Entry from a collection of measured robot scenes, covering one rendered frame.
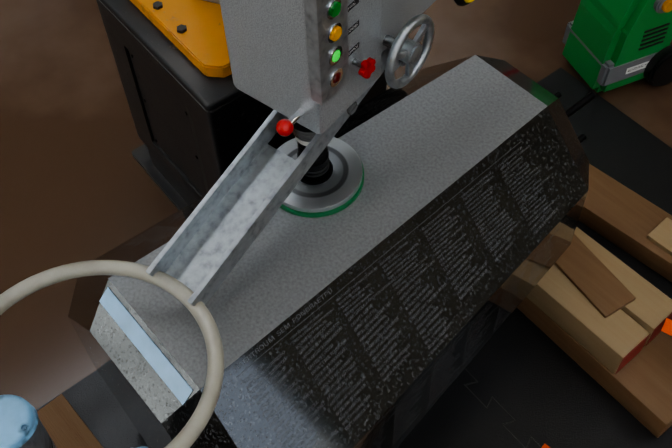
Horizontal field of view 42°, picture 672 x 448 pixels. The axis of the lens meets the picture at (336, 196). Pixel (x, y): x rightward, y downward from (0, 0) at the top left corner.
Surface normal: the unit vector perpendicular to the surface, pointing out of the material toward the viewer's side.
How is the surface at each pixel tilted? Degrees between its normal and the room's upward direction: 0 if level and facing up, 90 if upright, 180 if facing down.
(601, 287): 0
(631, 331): 0
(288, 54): 90
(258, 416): 45
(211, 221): 15
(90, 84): 0
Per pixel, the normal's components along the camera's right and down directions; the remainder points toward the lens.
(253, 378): 0.47, -0.03
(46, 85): -0.03, -0.61
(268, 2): -0.61, 0.64
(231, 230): -0.18, -0.42
